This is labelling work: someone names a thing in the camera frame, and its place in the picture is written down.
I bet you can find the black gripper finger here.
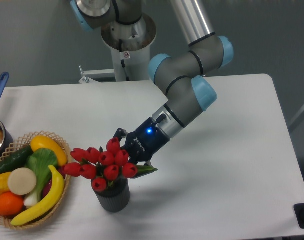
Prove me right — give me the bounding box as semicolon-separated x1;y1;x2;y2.
113;128;129;147
133;160;154;179

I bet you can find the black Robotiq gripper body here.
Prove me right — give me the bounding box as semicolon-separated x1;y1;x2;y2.
123;117;170;165

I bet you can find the red tulip bouquet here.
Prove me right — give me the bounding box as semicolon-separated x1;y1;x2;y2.
61;137;158;193

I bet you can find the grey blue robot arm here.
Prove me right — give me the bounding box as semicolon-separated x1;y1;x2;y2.
70;0;234;177

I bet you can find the dark grey ribbed vase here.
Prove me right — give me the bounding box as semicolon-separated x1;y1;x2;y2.
94;179;130;213

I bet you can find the dark red fruit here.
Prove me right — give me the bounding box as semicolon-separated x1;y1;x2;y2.
42;167;66;199

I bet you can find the green bok choy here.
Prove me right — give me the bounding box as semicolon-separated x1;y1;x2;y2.
24;148;58;209

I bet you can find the yellow banana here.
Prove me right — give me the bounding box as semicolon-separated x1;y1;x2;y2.
10;165;64;227

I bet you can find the woven wicker basket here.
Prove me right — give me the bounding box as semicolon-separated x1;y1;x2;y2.
0;131;72;231

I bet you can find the green cucumber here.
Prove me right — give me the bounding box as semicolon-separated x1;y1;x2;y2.
0;145;33;174

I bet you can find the round beige disc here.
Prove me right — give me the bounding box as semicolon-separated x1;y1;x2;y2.
7;167;37;196

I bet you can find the yellow bell pepper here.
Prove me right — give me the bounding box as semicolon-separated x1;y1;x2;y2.
0;172;11;195

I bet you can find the orange fruit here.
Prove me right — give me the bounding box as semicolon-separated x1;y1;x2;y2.
0;191;23;216

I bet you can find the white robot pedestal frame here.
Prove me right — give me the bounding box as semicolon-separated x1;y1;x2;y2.
79;45;150;84

